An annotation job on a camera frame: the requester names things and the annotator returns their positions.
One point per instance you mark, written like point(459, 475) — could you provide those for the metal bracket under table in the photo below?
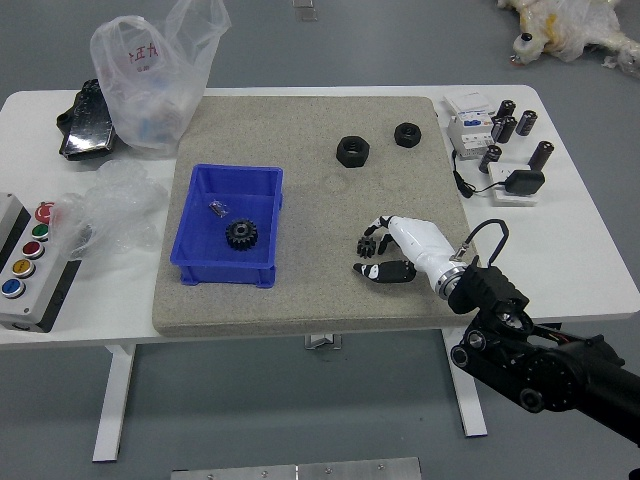
point(322, 341)

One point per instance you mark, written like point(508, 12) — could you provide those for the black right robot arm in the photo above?
point(565, 375)

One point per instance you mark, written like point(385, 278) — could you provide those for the white table leg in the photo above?
point(470, 405)
point(112, 400)

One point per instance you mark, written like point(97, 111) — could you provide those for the small black nut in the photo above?
point(400, 140)

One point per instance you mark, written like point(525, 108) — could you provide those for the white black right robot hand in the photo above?
point(420, 245)

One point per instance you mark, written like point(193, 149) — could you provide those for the small bagged part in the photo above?
point(219, 209)

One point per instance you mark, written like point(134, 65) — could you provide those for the grey-brown mat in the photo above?
point(310, 300)

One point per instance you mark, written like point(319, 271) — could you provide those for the white power socket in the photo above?
point(500, 197)

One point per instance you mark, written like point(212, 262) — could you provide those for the white circuit breaker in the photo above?
point(465, 137)

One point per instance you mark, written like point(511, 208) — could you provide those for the black plug adapter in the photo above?
point(525, 182)

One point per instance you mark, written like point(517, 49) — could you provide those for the blue plastic box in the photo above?
point(210, 240)

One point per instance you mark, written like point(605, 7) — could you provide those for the small black gear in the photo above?
point(367, 248)

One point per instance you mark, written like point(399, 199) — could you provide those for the large metal floor plate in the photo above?
point(300, 471)

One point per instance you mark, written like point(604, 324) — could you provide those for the white carton blue print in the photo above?
point(467, 102)

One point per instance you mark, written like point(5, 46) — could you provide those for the big black nut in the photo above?
point(345, 157)

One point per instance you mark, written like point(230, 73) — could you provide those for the grey button control box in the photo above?
point(30, 280)

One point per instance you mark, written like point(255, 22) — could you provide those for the black cylindrical capacitor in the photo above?
point(541, 156)
point(489, 160)
point(506, 110)
point(504, 131)
point(526, 124)

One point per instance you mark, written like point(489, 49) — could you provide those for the big black gear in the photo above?
point(235, 244)

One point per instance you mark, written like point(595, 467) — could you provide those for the black plastic tray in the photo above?
point(87, 130)

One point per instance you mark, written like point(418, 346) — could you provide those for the plush toy in plastic wrap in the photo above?
point(570, 25)

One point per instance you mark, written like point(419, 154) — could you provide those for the clear bubble wrap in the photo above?
point(120, 210)

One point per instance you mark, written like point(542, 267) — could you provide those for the small metal floor plate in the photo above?
point(305, 9)

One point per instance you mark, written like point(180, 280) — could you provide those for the white plastic bag red print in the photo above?
point(150, 100)

